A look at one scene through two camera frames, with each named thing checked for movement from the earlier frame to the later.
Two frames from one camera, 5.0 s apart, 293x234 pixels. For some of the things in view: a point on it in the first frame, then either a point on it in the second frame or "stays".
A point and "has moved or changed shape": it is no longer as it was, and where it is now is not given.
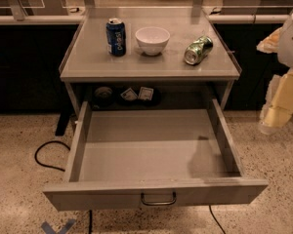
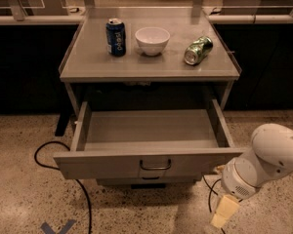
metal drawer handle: (158, 203) -> (155, 168)
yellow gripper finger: (270, 44) -> (240, 177)
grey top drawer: (125, 158) has moved or changed shape
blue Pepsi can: (115, 34) stays
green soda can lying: (198, 50) stays
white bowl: (151, 40) stays
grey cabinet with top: (140, 81) stays
